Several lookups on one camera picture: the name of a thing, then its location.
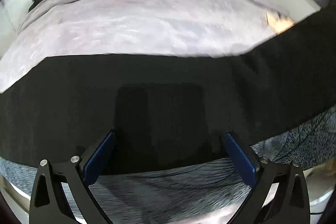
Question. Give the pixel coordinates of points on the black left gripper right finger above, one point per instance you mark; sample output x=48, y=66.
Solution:
x=278, y=191

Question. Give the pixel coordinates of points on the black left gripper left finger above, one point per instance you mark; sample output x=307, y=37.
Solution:
x=57, y=183

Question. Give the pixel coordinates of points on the black pants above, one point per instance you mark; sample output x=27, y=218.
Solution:
x=169, y=111

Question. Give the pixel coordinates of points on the grey patterned bed sheet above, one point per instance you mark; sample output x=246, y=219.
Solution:
x=209, y=192

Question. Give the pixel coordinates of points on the grey fleece blanket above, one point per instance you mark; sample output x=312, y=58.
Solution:
x=151, y=27

